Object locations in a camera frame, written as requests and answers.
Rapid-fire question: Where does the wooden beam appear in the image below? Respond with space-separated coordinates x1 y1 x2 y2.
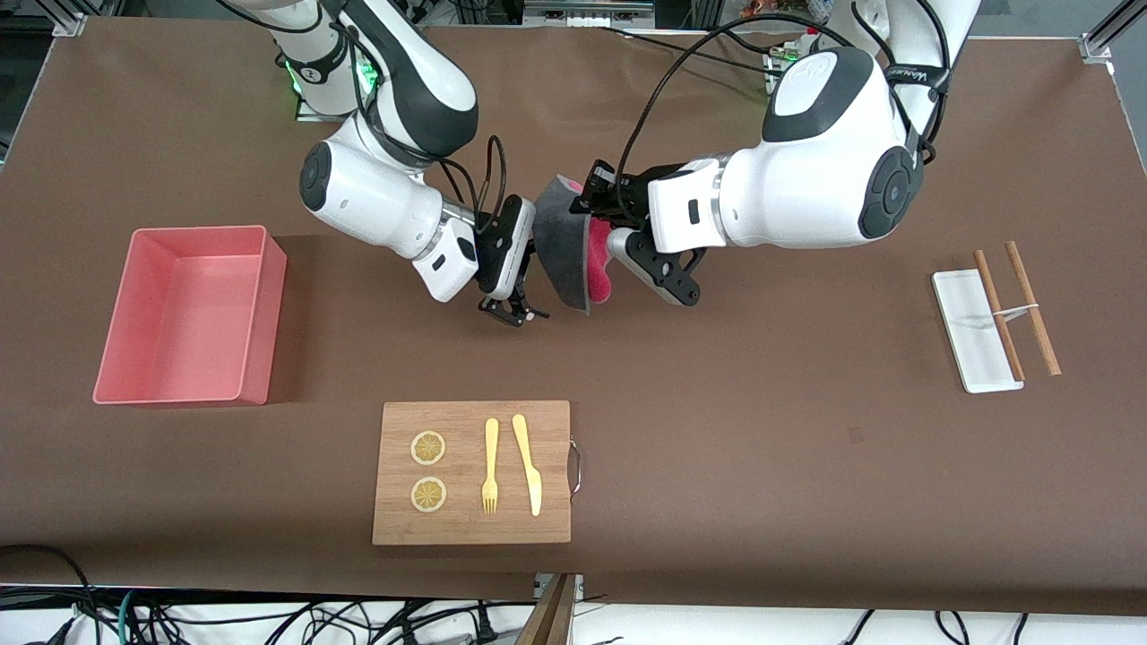
515 573 576 645

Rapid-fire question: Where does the brown table cover sheet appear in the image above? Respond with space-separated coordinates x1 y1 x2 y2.
0 16 1147 617

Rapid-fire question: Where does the red and grey cloth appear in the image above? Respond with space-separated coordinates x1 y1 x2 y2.
535 175 619 315

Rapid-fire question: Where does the aluminium frame profile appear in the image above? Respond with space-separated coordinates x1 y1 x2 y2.
49 0 91 39
1080 0 1147 64

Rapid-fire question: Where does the white rectangular tray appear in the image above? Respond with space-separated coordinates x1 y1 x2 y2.
932 269 1025 394

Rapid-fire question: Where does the wooden cutting board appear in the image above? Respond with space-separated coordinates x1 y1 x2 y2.
372 400 573 546

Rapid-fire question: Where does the pink plastic bin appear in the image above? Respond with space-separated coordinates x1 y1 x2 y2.
92 225 289 407

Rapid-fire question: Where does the yellow plastic fork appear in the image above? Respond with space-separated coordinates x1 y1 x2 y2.
481 417 500 514

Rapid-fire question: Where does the yellow plastic knife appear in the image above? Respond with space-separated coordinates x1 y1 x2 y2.
512 413 543 518

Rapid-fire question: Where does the black looped floor cable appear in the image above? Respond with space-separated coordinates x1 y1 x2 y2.
0 543 98 645

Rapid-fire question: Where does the long black table cable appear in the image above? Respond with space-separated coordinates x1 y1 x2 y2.
594 25 772 73

